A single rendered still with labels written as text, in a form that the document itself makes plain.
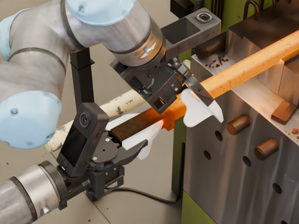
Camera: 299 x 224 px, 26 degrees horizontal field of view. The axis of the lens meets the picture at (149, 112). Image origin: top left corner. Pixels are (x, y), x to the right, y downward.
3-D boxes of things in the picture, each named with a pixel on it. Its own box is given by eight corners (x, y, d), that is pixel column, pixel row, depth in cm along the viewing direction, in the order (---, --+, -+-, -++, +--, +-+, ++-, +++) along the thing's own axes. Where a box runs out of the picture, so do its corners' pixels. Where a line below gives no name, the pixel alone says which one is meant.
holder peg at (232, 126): (234, 138, 123) (235, 129, 121) (224, 130, 124) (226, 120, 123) (249, 129, 125) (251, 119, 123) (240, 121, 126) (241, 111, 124)
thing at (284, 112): (281, 104, 121) (282, 100, 120) (296, 111, 120) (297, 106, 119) (270, 118, 119) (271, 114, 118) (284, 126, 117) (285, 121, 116)
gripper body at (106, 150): (102, 154, 110) (40, 188, 105) (99, 120, 104) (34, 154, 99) (128, 183, 106) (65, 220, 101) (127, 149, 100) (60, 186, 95)
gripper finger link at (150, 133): (161, 139, 110) (115, 162, 107) (161, 115, 106) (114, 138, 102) (171, 150, 109) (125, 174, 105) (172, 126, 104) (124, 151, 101)
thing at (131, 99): (53, 158, 153) (50, 144, 150) (42, 145, 156) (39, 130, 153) (195, 81, 172) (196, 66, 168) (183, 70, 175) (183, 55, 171)
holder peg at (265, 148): (262, 163, 119) (264, 154, 117) (252, 154, 120) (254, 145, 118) (278, 153, 120) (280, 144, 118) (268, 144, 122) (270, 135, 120)
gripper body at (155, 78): (134, 90, 105) (100, 56, 95) (171, 53, 105) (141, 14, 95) (163, 118, 101) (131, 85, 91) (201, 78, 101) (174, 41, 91)
